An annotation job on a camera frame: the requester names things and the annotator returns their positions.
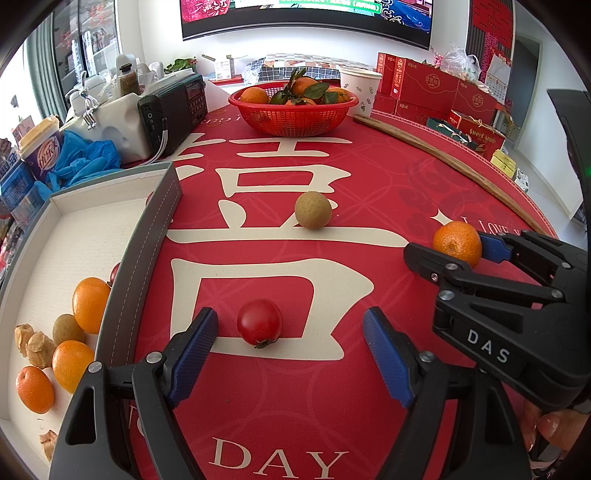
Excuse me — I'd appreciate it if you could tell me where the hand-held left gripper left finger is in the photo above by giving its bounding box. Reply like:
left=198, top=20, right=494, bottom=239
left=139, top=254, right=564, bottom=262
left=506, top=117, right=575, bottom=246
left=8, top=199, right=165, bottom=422
left=48, top=307, right=219, bottom=480

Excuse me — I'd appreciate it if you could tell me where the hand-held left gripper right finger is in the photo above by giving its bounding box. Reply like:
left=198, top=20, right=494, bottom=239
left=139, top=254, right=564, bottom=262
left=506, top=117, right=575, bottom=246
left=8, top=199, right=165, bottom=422
left=362, top=306, right=527, bottom=480

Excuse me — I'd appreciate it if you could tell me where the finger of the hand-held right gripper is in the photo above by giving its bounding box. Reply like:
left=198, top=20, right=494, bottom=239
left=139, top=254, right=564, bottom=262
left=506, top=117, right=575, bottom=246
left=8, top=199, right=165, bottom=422
left=404, top=242, right=566, bottom=309
left=479, top=231, right=587, bottom=287

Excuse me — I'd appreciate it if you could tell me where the orange tangerine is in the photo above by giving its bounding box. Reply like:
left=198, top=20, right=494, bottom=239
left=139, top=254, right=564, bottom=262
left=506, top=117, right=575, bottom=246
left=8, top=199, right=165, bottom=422
left=16, top=366, right=55, bottom=415
left=433, top=220, right=483, bottom=269

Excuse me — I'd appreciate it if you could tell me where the small green-brown kiwi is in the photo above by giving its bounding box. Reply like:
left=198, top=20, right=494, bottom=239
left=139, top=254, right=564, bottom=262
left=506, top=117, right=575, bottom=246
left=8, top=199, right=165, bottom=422
left=294, top=191, right=333, bottom=230
left=52, top=314, right=86, bottom=346

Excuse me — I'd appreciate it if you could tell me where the tan husked physalis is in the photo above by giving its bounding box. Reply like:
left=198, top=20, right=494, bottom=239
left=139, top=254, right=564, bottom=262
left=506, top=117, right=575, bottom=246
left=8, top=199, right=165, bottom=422
left=39, top=429, right=58, bottom=462
left=25, top=331, right=57, bottom=369
left=14, top=323, right=35, bottom=357

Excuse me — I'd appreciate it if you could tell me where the grey cardboard tray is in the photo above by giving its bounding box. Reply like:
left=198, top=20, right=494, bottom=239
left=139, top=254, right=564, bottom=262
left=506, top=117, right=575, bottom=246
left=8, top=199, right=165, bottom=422
left=0, top=161, right=183, bottom=421

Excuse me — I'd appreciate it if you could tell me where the red plastic mesh basket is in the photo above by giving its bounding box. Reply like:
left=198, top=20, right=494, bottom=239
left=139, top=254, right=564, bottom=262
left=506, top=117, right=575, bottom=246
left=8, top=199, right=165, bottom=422
left=228, top=82, right=360, bottom=137

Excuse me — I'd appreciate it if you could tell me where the person's right hand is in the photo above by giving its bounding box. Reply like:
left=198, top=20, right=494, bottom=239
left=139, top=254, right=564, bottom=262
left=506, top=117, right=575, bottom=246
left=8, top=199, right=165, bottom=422
left=524, top=402, right=583, bottom=462

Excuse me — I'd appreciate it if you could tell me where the yellow carton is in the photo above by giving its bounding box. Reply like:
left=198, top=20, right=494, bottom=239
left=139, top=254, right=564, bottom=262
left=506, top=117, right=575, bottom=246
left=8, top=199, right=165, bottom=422
left=490, top=151, right=517, bottom=178

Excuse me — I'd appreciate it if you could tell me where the red printed table mat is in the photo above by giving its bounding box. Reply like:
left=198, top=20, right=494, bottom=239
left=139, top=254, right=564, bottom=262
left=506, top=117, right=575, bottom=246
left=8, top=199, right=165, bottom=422
left=99, top=108, right=568, bottom=480

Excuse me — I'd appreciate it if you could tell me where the long wooden back scratcher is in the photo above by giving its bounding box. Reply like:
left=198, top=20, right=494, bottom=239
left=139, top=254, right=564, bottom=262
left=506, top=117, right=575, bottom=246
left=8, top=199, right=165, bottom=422
left=353, top=114, right=548, bottom=236

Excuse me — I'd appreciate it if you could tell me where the dark green gift bag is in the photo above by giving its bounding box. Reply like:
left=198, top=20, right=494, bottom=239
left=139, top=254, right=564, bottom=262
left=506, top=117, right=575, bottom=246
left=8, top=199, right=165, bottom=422
left=427, top=117, right=478, bottom=151

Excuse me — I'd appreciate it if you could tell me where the leaf print paper cup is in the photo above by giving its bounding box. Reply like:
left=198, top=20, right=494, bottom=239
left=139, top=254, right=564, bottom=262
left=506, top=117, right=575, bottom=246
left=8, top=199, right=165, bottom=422
left=339, top=67, right=384, bottom=116

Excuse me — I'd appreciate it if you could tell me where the narrow red gift box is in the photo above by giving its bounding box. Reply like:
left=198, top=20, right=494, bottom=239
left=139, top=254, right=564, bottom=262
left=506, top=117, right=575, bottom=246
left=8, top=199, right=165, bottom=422
left=376, top=52, right=399, bottom=95

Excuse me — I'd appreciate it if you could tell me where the pile of leafy mandarins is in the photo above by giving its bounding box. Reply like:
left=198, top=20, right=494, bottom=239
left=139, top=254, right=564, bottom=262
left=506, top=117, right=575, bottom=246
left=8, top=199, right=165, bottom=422
left=240, top=68, right=352, bottom=106

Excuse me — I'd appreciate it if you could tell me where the black portable radio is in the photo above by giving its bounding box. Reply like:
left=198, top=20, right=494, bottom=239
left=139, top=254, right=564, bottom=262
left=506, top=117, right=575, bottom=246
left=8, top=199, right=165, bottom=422
left=137, top=73, right=208, bottom=158

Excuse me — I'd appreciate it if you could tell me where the blue checked cloth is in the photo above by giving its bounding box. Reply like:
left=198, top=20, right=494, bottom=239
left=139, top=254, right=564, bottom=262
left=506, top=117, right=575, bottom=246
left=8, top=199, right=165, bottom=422
left=245, top=52, right=345, bottom=79

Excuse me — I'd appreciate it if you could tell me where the white cardboard box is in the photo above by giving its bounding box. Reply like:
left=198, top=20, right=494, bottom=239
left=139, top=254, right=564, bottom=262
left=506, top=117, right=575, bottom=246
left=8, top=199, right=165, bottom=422
left=203, top=54, right=245, bottom=81

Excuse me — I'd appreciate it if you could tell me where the green potted plant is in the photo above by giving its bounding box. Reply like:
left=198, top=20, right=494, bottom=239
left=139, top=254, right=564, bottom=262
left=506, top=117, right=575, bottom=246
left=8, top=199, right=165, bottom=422
left=164, top=56, right=199, bottom=75

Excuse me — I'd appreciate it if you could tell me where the grey-green curtain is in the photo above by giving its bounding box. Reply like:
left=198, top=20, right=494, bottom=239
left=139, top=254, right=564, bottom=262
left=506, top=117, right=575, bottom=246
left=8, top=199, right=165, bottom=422
left=25, top=28, right=65, bottom=121

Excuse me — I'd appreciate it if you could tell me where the red apple box with handle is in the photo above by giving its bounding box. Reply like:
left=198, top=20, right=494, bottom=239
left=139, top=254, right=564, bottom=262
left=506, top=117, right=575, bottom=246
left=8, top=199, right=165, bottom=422
left=450, top=109, right=506, bottom=160

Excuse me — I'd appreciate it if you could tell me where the wall calendar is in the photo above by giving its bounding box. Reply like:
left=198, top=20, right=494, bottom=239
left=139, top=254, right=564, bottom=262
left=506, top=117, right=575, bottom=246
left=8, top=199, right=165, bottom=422
left=480, top=53, right=511, bottom=104

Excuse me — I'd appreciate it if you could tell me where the white radio cable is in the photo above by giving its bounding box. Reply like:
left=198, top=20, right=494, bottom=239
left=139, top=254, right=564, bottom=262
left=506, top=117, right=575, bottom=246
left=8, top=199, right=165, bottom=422
left=150, top=124, right=169, bottom=164

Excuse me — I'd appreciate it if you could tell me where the red wall hanging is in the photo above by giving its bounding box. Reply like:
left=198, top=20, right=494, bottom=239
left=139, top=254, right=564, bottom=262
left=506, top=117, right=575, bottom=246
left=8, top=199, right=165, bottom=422
left=466, top=0, right=513, bottom=61

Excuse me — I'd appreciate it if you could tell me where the wall television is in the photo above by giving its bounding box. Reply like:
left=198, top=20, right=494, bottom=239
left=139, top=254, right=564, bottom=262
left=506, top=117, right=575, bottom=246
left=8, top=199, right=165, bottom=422
left=180, top=0, right=435, bottom=48

